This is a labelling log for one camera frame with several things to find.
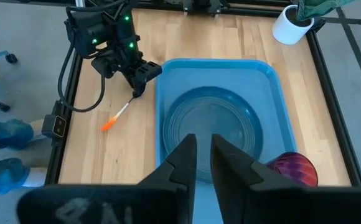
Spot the steel spoon with orange handle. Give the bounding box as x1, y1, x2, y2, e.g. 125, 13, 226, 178
100, 96, 136, 132

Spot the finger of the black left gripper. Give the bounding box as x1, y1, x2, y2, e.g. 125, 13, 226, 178
127, 79, 139, 98
136, 81, 147, 98

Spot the red faceted plastic cup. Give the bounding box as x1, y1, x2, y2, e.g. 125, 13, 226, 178
266, 151, 319, 187

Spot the blue wheeled chair base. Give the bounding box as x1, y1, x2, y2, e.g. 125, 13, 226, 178
0, 50, 19, 113

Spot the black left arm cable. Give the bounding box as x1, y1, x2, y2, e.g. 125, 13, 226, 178
57, 39, 106, 113

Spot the green plant in white pot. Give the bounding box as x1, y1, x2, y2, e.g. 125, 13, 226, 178
272, 0, 355, 46

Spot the blue plastic tray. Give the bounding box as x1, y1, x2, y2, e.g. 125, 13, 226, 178
154, 58, 298, 224

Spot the dark blue round plate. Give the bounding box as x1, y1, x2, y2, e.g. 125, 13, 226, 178
162, 86, 265, 184

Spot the small black camera box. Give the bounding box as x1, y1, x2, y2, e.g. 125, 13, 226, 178
41, 100, 68, 147

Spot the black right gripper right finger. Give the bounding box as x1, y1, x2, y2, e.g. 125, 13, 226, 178
210, 133, 293, 224

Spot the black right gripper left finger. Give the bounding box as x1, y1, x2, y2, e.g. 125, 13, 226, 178
136, 133, 198, 224

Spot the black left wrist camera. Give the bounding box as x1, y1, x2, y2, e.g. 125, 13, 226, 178
136, 61, 163, 84

